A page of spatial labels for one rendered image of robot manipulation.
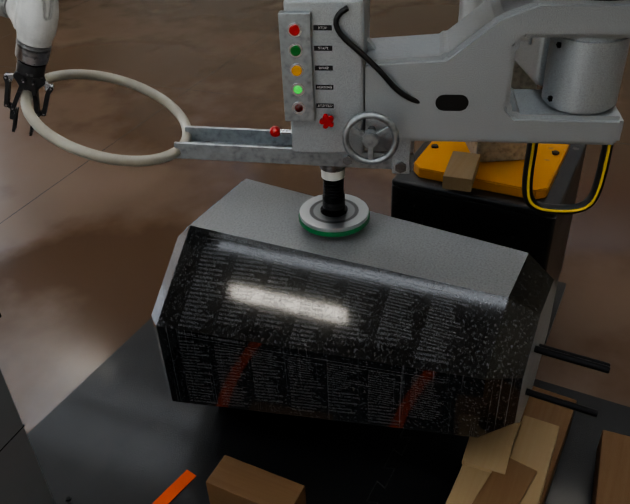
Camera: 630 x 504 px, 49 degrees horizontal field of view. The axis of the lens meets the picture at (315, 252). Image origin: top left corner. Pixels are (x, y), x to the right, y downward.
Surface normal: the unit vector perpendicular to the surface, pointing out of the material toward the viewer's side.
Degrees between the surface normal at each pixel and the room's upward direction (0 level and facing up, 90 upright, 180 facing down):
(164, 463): 0
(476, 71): 90
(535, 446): 0
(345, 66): 90
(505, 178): 0
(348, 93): 90
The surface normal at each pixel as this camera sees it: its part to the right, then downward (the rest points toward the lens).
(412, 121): -0.13, 0.57
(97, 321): -0.04, -0.82
